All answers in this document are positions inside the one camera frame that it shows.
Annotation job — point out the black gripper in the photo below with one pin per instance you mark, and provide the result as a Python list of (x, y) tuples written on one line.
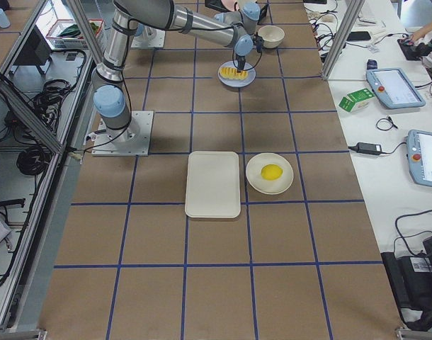
[(240, 59)]

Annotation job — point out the yellow bread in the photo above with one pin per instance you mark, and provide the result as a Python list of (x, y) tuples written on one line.
[(231, 73)]

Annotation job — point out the blue plate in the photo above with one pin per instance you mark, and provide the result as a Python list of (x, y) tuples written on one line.
[(235, 83)]

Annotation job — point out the white plate with lemon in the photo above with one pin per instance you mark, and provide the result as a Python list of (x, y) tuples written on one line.
[(253, 173)]

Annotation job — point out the person hand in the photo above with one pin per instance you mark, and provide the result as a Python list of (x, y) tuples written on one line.
[(420, 33)]

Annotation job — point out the white bowl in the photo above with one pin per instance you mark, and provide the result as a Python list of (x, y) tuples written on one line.
[(272, 36)]

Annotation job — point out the yellow lemon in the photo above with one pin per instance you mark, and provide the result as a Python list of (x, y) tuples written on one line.
[(271, 172)]

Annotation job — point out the green white box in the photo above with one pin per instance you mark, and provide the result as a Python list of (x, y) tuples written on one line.
[(356, 100)]

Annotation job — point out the white rectangular tray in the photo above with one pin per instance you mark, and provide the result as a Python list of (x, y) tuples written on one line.
[(213, 186)]

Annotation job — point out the black smartphone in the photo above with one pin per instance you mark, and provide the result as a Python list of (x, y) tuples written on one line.
[(356, 36)]

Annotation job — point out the black power adapter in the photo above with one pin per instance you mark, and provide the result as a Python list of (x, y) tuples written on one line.
[(369, 148)]

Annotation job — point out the teach pendant far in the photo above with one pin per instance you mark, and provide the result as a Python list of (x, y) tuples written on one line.
[(394, 89)]

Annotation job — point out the teach pendant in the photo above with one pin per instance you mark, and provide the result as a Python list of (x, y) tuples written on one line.
[(419, 155), (394, 89)]

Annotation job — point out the white basket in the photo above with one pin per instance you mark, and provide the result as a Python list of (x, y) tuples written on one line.
[(65, 34)]

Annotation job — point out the teach pendant near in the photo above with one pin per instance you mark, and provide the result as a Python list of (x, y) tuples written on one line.
[(419, 155)]

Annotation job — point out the blue plastic cup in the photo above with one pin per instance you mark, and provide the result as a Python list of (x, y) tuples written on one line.
[(4, 21)]

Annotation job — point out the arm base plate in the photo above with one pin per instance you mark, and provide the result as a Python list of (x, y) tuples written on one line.
[(149, 39), (135, 141)]

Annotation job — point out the aluminium frame post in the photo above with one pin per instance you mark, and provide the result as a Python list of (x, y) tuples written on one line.
[(341, 36)]

